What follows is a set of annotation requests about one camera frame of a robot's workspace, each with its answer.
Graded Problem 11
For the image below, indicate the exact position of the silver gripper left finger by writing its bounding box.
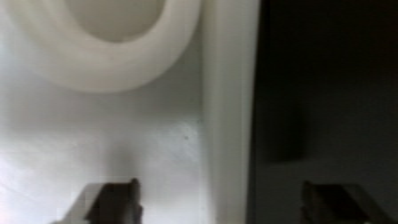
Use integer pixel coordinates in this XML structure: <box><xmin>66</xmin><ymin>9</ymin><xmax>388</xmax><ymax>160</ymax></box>
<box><xmin>56</xmin><ymin>178</ymin><xmax>144</xmax><ymax>224</ymax></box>

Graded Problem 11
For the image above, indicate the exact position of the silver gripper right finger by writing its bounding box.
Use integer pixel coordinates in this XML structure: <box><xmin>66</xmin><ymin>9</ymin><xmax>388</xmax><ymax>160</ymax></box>
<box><xmin>301</xmin><ymin>181</ymin><xmax>390</xmax><ymax>224</ymax></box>

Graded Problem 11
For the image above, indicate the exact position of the white square tabletop tray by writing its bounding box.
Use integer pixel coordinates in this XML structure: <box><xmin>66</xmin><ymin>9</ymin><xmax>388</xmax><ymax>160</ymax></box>
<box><xmin>0</xmin><ymin>0</ymin><xmax>260</xmax><ymax>224</ymax></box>

